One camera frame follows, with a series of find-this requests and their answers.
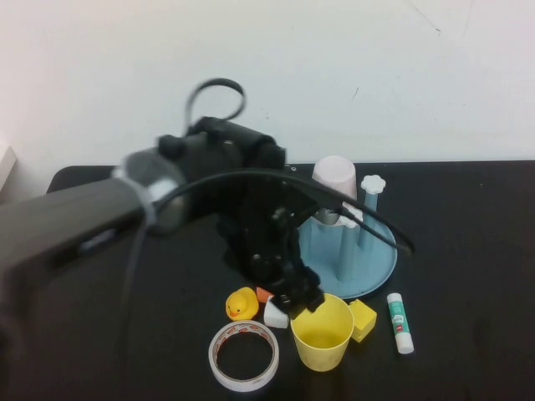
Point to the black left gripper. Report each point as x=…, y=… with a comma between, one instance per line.
x=263, y=234

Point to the pale pink plastic cup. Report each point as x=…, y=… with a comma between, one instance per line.
x=334, y=175

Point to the yellow cube block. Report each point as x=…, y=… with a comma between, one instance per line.
x=365, y=319

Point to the yellow plastic cup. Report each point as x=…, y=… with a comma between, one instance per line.
x=322, y=355

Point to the orange foam cube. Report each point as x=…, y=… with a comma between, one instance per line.
x=262, y=293

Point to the blue cup stand with pegs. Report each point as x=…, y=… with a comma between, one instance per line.
x=372, y=267

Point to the yellow rubber duck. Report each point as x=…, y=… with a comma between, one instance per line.
x=242, y=305

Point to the green white glue stick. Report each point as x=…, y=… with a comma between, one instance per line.
x=399, y=321

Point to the white foam cube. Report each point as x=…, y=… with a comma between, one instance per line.
x=273, y=319

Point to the white tape roll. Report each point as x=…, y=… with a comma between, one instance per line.
x=244, y=328

